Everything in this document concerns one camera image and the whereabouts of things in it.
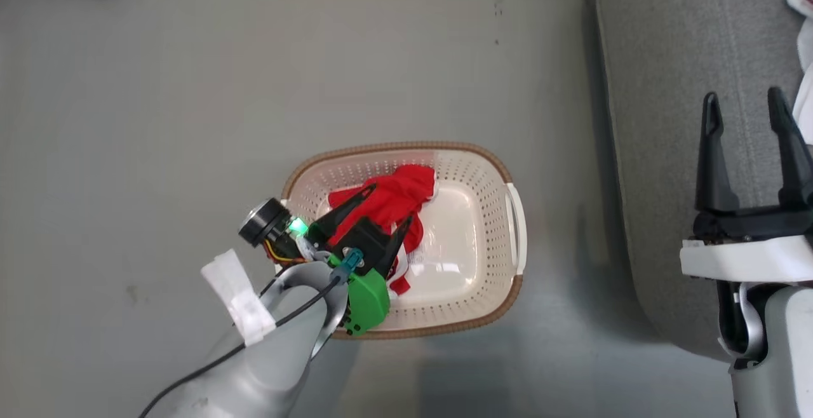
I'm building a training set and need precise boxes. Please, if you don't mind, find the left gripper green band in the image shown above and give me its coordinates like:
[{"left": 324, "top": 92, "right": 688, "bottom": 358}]
[{"left": 307, "top": 183, "right": 414, "bottom": 337}]

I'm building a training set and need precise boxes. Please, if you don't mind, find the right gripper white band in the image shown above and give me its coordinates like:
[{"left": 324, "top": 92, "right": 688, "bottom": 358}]
[{"left": 679, "top": 86, "right": 813, "bottom": 284}]

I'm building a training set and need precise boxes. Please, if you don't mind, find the red cloth garment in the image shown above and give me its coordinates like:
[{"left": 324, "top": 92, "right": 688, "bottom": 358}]
[{"left": 326, "top": 163, "right": 440, "bottom": 297}]

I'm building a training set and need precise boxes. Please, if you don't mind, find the grey fabric sofa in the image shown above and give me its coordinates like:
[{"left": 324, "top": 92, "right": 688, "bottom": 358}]
[{"left": 594, "top": 0, "right": 813, "bottom": 363}]

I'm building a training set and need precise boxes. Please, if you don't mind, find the beige perforated laundry basket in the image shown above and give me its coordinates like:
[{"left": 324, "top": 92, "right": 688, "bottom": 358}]
[{"left": 281, "top": 141, "right": 528, "bottom": 341}]

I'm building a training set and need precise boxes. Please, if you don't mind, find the white tape strip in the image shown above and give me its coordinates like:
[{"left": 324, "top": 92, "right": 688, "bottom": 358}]
[{"left": 200, "top": 249, "right": 278, "bottom": 347}]

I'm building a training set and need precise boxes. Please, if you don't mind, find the teal cable connector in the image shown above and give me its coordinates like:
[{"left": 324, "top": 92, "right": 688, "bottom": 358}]
[{"left": 328, "top": 247, "right": 365, "bottom": 286}]

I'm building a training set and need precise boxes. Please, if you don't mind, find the orange yellow wire bundle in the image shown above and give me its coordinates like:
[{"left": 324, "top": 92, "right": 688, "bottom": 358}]
[{"left": 263, "top": 239, "right": 307, "bottom": 266}]

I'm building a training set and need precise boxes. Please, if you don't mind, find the thin black cable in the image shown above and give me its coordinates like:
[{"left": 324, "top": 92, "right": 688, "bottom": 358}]
[{"left": 138, "top": 277, "right": 344, "bottom": 418}]

